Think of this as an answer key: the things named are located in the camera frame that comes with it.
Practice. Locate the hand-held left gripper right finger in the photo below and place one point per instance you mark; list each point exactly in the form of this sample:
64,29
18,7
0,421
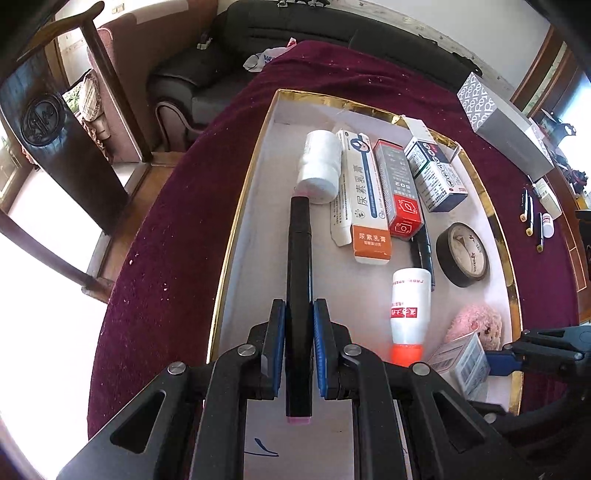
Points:
321,355

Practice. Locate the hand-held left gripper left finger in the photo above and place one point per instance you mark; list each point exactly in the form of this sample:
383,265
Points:
278,350

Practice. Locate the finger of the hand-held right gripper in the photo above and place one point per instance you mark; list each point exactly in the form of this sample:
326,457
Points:
545,350

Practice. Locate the pink-capped black marker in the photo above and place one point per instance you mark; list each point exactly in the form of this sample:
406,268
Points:
299,277

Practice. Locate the pink plush toy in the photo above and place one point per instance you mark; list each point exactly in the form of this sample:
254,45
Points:
471,321

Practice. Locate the small white barcode box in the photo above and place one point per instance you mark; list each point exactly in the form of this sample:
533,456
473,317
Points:
461,364

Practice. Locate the gold-rimmed white tray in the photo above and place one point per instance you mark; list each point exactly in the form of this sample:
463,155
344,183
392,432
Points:
258,258

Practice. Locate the white orange-capped glue bottle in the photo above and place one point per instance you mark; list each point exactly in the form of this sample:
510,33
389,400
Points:
408,314

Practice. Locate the black tape roll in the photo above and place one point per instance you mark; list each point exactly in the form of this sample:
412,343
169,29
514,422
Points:
445,258

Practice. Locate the purple-capped black marker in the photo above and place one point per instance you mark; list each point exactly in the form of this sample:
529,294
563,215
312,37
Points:
422,251

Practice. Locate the white orange ointment box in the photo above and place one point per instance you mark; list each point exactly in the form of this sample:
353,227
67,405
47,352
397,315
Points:
364,198

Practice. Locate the white plastic bottle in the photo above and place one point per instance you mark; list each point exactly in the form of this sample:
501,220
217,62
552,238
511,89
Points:
318,161

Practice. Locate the yellow-capped black marker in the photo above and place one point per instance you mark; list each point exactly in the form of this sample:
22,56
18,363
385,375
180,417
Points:
540,230

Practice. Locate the small white round jar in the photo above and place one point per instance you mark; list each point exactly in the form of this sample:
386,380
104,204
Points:
547,226

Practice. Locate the grey-capped black marker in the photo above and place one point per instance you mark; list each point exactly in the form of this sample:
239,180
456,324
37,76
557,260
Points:
531,214

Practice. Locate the orange-capped black marker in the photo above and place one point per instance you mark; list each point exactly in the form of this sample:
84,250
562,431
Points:
523,205

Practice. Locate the white cardboard box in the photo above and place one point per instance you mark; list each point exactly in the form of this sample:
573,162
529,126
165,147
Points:
549,198

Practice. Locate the maroon velvet cloth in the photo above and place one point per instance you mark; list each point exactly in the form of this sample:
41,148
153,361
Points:
184,207

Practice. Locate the red grey glue box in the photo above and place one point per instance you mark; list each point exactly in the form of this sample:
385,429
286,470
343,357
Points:
397,189

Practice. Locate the blue white medicine box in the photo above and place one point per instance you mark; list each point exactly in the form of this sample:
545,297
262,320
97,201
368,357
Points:
438,180

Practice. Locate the large grey box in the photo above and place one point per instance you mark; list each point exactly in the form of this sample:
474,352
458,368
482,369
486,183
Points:
508,134

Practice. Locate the black sofa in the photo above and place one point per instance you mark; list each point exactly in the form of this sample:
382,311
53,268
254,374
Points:
207,78

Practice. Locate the white plastic bag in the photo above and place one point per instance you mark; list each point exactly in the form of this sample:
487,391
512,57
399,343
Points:
263,57

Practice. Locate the dark wooden chair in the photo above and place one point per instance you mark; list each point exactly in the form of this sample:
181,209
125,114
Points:
60,152

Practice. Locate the brown upholstered furniture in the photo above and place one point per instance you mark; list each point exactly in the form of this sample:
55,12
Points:
124,92

